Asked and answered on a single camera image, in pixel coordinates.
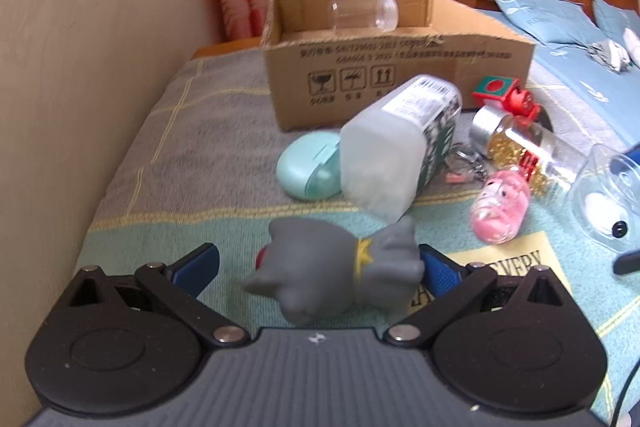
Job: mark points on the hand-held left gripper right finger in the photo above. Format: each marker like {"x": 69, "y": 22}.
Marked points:
{"x": 442, "y": 274}

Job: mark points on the light blue pillow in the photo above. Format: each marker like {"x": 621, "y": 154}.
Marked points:
{"x": 540, "y": 14}
{"x": 612, "y": 19}

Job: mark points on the light blue printed quilt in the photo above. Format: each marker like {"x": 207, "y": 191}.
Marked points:
{"x": 575, "y": 77}

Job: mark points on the cardboard box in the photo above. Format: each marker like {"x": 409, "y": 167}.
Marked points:
{"x": 350, "y": 62}

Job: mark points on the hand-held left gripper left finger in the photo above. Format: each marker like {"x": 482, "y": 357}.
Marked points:
{"x": 197, "y": 264}

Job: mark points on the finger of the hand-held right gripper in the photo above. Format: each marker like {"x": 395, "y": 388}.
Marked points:
{"x": 627, "y": 163}
{"x": 629, "y": 263}

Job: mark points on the silver-lid jar of gold capsules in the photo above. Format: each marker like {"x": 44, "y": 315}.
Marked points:
{"x": 515, "y": 137}

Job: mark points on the clear plastic container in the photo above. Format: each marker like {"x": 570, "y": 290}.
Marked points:
{"x": 595, "y": 212}

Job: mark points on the crumpled grey white cloth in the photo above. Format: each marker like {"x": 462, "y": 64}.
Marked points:
{"x": 607, "y": 53}

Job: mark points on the red toy train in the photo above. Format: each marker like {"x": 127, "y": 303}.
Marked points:
{"x": 520, "y": 102}

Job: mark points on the plaid grey green blanket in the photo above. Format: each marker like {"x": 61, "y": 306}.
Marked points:
{"x": 200, "y": 157}

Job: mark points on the grey cat toy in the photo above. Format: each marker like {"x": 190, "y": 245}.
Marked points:
{"x": 320, "y": 267}

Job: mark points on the frosted white labelled bottle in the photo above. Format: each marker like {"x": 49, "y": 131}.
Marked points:
{"x": 385, "y": 157}

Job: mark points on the mint green case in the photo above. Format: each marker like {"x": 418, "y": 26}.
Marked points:
{"x": 305, "y": 167}

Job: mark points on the wooden bed frame rail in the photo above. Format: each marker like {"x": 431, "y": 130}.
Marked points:
{"x": 225, "y": 49}

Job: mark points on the clear plastic jar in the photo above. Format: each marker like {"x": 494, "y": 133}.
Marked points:
{"x": 362, "y": 13}

